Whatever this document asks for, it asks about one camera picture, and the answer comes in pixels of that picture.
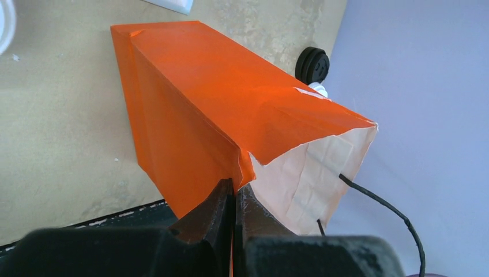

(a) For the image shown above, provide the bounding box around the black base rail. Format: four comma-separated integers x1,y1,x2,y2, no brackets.
66,200,178,229

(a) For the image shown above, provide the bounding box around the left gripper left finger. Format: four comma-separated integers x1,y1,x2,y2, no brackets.
1,179,234,276

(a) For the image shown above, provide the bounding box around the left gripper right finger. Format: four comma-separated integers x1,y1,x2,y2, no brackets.
233,185,405,276

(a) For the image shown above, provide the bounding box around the orange paper bag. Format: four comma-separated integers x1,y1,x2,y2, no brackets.
110,20,427,277

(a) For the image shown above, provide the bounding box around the white cup lid picked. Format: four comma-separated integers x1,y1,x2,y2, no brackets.
1,0,17,55

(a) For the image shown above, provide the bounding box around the white cup lid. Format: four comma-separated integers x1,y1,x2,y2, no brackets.
309,82,328,98

